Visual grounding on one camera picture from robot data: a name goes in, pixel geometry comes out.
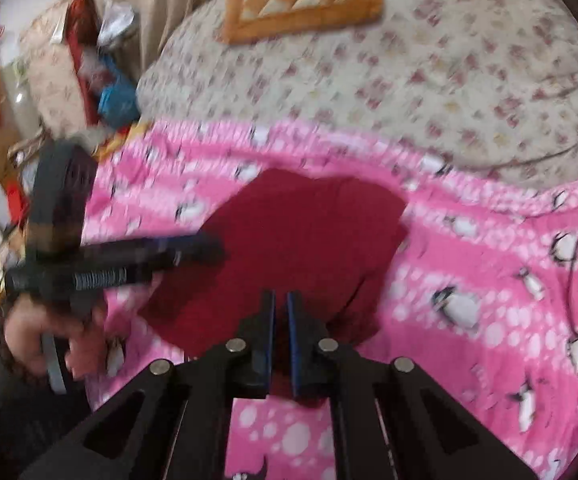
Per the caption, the floral bed quilt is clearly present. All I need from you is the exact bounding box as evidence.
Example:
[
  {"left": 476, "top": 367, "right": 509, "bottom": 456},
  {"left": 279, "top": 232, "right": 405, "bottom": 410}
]
[{"left": 136, "top": 0, "right": 578, "bottom": 201}]

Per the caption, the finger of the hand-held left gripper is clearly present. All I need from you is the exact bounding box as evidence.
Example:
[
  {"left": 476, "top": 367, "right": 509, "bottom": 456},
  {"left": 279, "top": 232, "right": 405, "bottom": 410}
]
[
  {"left": 129, "top": 232, "right": 227, "bottom": 263},
  {"left": 126, "top": 254, "right": 184, "bottom": 285}
]

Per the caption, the dark red small garment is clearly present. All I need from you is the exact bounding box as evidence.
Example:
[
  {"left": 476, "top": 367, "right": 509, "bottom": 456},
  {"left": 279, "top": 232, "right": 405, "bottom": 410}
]
[{"left": 139, "top": 167, "right": 412, "bottom": 401}]

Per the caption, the pink penguin print blanket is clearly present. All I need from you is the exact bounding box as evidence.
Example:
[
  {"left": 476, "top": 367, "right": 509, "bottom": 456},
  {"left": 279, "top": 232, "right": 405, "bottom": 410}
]
[{"left": 81, "top": 117, "right": 578, "bottom": 480}]

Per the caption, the person's left hand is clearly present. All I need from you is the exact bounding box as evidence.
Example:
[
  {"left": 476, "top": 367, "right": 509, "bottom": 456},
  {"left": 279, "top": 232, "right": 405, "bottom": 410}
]
[{"left": 5, "top": 292, "right": 107, "bottom": 381}]

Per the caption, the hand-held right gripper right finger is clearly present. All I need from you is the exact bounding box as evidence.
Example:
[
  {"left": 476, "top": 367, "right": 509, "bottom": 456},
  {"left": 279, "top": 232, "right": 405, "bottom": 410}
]
[{"left": 287, "top": 291, "right": 540, "bottom": 480}]

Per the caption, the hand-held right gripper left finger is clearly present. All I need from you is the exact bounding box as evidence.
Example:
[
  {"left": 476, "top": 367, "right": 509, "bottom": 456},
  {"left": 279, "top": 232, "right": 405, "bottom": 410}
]
[{"left": 19, "top": 289, "right": 276, "bottom": 480}]

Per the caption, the orange checkered cushion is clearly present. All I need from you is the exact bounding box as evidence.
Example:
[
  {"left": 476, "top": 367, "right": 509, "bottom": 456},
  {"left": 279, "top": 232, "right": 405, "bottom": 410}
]
[{"left": 219, "top": 0, "right": 387, "bottom": 43}]

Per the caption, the silver plastic bag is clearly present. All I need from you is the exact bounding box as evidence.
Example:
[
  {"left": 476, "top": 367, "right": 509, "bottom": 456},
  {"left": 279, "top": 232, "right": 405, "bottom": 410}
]
[{"left": 95, "top": 1, "right": 137, "bottom": 51}]

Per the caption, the beige floral pillow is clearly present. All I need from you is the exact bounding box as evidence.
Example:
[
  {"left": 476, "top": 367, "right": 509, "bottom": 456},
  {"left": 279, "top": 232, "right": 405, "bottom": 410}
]
[{"left": 19, "top": 2, "right": 92, "bottom": 133}]

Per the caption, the red yellow printed cloth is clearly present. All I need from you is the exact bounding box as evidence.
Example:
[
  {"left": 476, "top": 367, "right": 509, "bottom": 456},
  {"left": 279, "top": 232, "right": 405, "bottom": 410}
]
[{"left": 91, "top": 121, "right": 152, "bottom": 163}]

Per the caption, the beige curtain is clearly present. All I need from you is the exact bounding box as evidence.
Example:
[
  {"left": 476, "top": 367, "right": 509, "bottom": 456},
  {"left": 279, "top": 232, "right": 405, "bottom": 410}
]
[{"left": 86, "top": 0, "right": 254, "bottom": 76}]

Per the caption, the blue plastic bag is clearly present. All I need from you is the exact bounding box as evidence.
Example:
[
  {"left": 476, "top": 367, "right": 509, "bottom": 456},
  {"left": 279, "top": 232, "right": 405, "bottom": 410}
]
[{"left": 98, "top": 57, "right": 140, "bottom": 123}]

